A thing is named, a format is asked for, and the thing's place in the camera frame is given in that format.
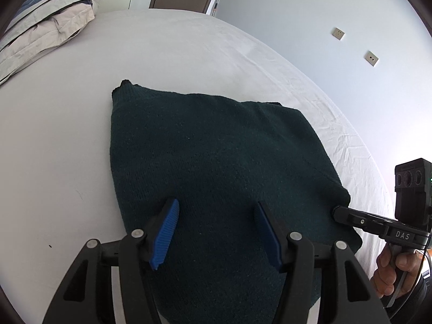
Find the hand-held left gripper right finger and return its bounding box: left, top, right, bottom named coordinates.
left=254, top=201, right=392, bottom=324

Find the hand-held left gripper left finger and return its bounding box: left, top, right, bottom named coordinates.
left=42, top=198, right=180, bottom=324

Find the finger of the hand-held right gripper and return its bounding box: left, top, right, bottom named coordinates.
left=331, top=205, right=399, bottom=240

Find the dark green knit sweater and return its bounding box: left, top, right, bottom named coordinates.
left=110, top=79, right=363, bottom=324

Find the person's right hand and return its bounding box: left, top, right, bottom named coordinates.
left=372, top=245, right=427, bottom=299

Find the white bed sheet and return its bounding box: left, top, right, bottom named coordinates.
left=0, top=8, right=397, bottom=324

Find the folded beige blue quilt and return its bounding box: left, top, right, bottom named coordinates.
left=0, top=0, right=102, bottom=86

